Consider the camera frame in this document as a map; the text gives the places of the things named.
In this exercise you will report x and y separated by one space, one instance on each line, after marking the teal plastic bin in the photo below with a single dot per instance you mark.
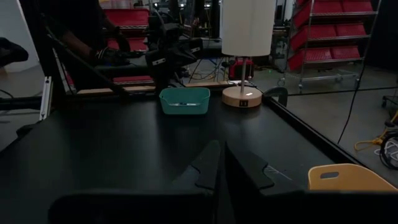
185 99

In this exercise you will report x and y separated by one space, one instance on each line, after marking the person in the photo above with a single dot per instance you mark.
77 40

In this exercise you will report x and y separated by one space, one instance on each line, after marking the red bin shelf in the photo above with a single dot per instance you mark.
130 18
329 34

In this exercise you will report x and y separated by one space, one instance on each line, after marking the red floor box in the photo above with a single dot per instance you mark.
237 70

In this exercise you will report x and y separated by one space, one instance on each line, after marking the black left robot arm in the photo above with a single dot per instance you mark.
164 31

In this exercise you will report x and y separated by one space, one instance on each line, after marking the silver battery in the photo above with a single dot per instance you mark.
183 104

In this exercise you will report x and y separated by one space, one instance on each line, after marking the yellow plastic bin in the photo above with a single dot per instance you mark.
348 179

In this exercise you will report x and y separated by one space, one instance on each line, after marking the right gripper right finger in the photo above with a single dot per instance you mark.
245 168

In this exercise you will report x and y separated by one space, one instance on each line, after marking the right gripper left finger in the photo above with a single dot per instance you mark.
208 165

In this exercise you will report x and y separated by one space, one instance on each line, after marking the table lamp white shade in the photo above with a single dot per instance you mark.
247 31

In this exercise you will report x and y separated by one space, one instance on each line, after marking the black rounded object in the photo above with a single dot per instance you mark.
11 51

